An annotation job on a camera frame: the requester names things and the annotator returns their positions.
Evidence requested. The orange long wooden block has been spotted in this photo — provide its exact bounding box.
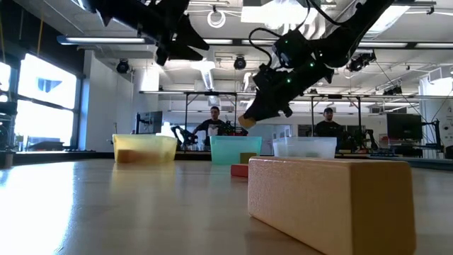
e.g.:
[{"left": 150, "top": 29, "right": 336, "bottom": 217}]
[{"left": 247, "top": 157, "right": 418, "bottom": 255}]

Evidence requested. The person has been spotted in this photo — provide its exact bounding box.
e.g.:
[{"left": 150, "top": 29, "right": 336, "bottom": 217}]
[
  {"left": 193, "top": 105, "right": 233, "bottom": 147},
  {"left": 314, "top": 107, "right": 347, "bottom": 139}
]

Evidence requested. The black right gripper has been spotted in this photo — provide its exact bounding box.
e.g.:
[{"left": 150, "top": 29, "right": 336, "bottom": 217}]
[{"left": 243, "top": 63, "right": 336, "bottom": 122}]

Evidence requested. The green wooden cube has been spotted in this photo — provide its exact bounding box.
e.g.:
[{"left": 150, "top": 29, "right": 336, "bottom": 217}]
[{"left": 239, "top": 152, "right": 258, "bottom": 165}]

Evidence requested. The red rectangular wooden block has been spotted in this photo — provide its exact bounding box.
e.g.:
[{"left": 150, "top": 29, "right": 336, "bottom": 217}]
[{"left": 230, "top": 164, "right": 249, "bottom": 179}]

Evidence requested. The white cable coil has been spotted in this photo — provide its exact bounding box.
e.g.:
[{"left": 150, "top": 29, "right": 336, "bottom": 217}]
[{"left": 207, "top": 8, "right": 227, "bottom": 29}]

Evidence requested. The black computer monitor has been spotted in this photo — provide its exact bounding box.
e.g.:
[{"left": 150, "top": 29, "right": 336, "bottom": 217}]
[
  {"left": 136, "top": 110, "right": 164, "bottom": 135},
  {"left": 386, "top": 113, "right": 422, "bottom": 142}
]

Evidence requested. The long overhead light bar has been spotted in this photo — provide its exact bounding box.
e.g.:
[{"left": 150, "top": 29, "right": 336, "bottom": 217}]
[{"left": 56, "top": 34, "right": 453, "bottom": 50}]

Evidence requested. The black background rig frame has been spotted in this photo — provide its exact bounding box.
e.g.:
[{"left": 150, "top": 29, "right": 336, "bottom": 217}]
[
  {"left": 183, "top": 91, "right": 239, "bottom": 136},
  {"left": 310, "top": 93, "right": 362, "bottom": 138}
]

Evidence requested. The yellow plastic bin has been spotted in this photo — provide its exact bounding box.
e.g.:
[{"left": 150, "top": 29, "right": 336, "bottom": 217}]
[{"left": 112, "top": 133, "right": 178, "bottom": 164}]

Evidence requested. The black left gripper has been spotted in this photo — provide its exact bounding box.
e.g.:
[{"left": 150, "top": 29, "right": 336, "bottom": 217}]
[{"left": 102, "top": 0, "right": 210, "bottom": 67}]

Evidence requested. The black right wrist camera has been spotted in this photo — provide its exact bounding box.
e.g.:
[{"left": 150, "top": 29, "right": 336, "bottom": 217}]
[{"left": 271, "top": 30, "right": 304, "bottom": 69}]

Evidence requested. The teal plastic bin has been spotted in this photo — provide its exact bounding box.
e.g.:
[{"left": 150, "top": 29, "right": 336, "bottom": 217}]
[{"left": 210, "top": 135, "right": 263, "bottom": 166}]

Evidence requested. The clear plastic bin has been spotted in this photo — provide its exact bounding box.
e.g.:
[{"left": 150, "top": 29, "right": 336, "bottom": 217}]
[{"left": 272, "top": 136, "right": 338, "bottom": 159}]

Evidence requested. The large window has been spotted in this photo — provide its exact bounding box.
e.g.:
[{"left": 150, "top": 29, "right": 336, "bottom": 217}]
[{"left": 0, "top": 52, "right": 78, "bottom": 152}]

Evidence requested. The white ceiling light panel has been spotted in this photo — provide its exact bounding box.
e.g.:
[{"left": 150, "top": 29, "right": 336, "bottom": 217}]
[{"left": 240, "top": 0, "right": 321, "bottom": 30}]

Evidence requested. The orange wooden cube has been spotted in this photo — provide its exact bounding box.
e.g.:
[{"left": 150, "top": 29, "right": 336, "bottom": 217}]
[{"left": 237, "top": 115, "right": 257, "bottom": 130}]

